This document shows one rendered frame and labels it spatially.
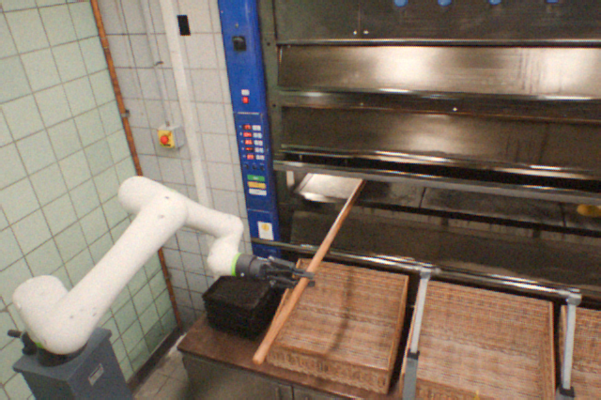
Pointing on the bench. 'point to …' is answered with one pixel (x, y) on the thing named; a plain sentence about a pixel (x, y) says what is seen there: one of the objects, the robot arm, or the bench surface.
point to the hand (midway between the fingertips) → (304, 278)
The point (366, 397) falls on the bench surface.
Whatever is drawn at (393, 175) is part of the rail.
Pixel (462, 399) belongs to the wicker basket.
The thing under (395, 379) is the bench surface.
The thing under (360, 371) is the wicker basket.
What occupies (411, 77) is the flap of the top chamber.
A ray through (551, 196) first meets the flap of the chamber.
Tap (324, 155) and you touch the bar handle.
